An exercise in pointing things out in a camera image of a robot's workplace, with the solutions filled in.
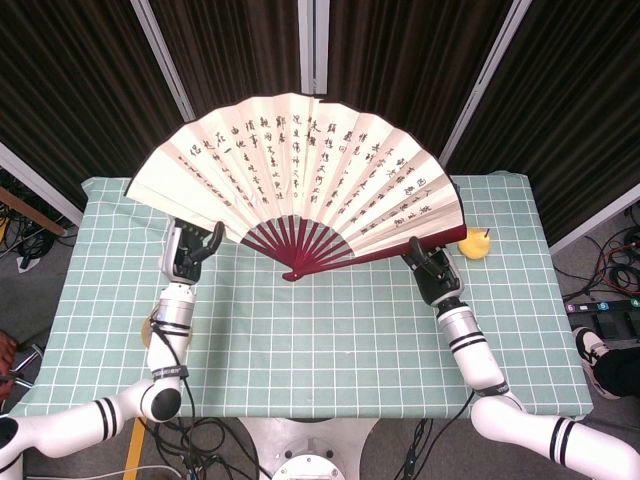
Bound black trouser leg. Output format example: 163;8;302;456
593;348;640;400

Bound white and black shoe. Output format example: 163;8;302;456
573;326;612;399

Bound yellow pear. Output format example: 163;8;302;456
458;227;492;262

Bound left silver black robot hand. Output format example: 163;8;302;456
159;218;226;285

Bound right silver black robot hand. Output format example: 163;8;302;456
408;236;464;308

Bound dark pleated curtain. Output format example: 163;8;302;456
0;0;640;246

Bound paper folding fan red ribs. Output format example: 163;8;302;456
123;91;467;281

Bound white frame beam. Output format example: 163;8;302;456
0;142;84;227
547;182;640;256

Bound chrome frame stool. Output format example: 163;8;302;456
0;327;45;417

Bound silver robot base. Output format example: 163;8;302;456
239;417;382;480

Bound brown wooden plank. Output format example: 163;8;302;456
0;187;67;237

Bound black and red cable bundle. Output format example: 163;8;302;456
552;207;640;301

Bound white frame post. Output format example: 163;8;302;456
439;0;534;176
130;0;197;122
298;0;330;101

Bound green checked tablecloth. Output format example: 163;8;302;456
7;172;594;420

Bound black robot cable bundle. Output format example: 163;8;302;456
142;417;264;480

